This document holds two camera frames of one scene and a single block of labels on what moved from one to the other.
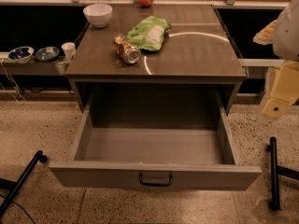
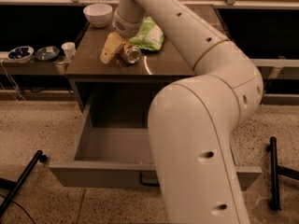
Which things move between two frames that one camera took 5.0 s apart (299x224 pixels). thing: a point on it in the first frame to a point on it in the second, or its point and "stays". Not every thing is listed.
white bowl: [99, 14] stays
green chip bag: [148, 33] stays
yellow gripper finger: [285, 91] to [112, 44]
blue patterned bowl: [21, 54] stays
